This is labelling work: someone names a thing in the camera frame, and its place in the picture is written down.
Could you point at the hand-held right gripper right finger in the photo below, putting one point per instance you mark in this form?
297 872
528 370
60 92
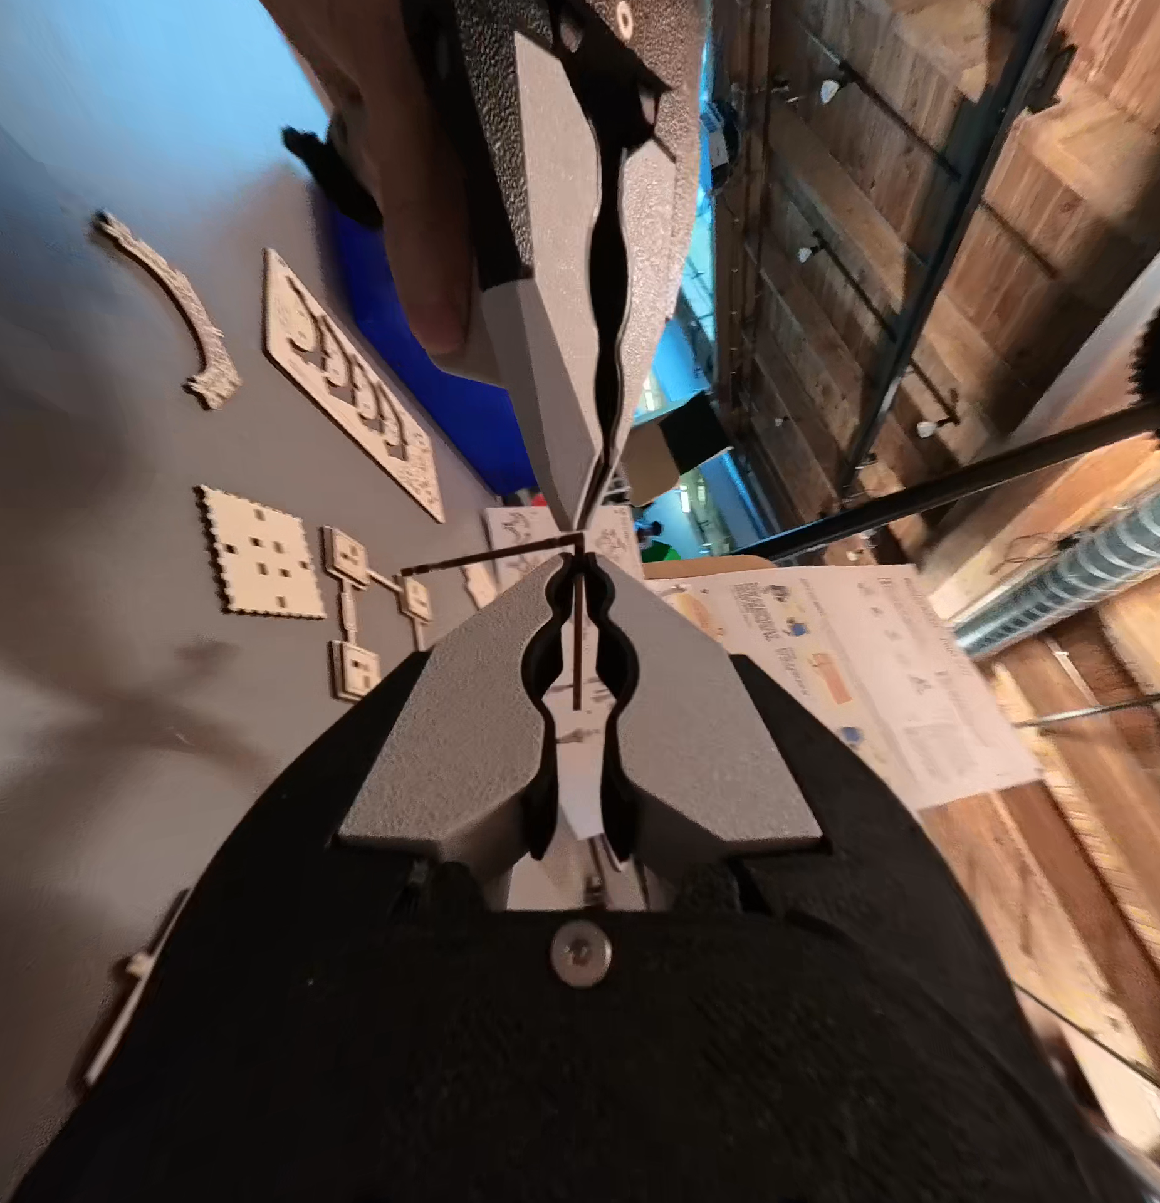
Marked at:
711 742

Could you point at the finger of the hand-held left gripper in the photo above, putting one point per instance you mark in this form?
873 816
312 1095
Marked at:
551 329
659 245

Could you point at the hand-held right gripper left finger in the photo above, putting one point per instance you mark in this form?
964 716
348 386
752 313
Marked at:
448 734

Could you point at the grey desk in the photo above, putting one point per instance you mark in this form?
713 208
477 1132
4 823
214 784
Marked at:
91 564

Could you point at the person's left hand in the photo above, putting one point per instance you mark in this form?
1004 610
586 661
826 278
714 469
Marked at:
420 236

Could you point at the white ceiling air unit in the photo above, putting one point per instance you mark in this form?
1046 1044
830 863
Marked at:
721 132

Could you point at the blue plastic bin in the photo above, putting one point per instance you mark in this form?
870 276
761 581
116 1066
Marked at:
448 414

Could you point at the small toothed wooden piece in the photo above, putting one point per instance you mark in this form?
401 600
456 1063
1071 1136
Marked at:
481 585

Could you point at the large printed instruction sheet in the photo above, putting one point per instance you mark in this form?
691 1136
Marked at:
872 678

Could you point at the tan and black panel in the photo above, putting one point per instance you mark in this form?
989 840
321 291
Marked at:
692 433

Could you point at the wooden sheet with arch cutouts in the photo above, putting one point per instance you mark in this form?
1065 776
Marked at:
420 474

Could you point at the black steel ceiling beam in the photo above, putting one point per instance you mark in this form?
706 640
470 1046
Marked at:
956 236

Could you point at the square wooden plate with holes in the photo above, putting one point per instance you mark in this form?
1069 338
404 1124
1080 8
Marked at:
223 513

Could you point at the black boom pole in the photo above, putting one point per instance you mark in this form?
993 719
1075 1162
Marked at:
966 480

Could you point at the wooden four-block square frame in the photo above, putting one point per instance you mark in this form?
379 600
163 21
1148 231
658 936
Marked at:
340 658

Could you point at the silver metal air duct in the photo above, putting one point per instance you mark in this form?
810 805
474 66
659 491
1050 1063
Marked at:
1077 564

